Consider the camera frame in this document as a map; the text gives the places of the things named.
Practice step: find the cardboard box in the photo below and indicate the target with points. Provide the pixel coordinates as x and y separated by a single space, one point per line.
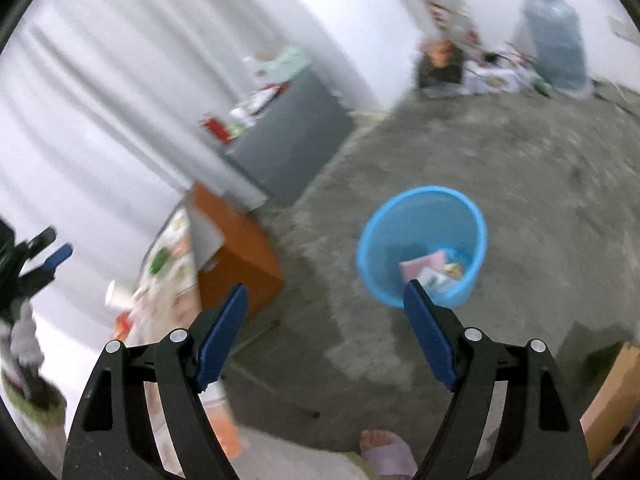
617 400

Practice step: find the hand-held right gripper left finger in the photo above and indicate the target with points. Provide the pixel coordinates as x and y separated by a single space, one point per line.
225 335

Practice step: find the red box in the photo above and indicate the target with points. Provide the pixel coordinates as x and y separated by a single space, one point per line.
215 127

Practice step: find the white packet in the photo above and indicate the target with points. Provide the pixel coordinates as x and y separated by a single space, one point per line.
440 280

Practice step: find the grey curtain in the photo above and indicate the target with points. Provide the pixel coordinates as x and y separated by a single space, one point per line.
100 85

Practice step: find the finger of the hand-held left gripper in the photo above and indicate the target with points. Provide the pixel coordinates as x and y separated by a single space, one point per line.
42 239
59 255

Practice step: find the grey cabinet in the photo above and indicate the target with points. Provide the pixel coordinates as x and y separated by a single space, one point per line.
290 145

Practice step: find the white paper cup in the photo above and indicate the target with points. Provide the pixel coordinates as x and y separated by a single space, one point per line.
119 295

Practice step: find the blue plastic bin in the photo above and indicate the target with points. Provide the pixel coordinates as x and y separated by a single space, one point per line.
400 220

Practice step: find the pink packet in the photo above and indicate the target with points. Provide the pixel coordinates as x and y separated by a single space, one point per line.
425 262

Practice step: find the large blue water jug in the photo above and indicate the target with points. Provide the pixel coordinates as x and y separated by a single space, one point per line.
555 35

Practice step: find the orange wooden table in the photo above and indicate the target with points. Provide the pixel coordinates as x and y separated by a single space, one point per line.
240 260

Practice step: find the person's foot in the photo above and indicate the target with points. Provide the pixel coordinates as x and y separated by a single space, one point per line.
387 452

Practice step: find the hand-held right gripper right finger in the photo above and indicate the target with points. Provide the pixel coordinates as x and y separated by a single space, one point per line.
430 335

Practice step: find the light green box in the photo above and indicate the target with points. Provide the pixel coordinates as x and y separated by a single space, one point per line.
287 65

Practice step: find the pile of clutter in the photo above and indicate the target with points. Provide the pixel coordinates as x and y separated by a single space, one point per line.
500 75

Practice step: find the dark bag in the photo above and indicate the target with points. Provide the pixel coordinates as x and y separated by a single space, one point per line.
442 67

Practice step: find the green snack packet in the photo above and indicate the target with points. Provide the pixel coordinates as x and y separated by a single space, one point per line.
160 262

